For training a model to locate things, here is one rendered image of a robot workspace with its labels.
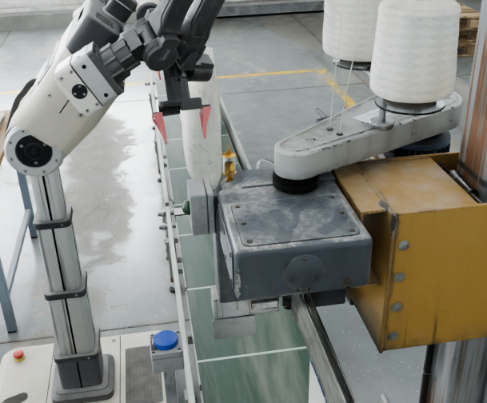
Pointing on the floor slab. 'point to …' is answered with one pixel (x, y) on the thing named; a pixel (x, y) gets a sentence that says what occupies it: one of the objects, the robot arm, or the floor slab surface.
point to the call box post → (170, 386)
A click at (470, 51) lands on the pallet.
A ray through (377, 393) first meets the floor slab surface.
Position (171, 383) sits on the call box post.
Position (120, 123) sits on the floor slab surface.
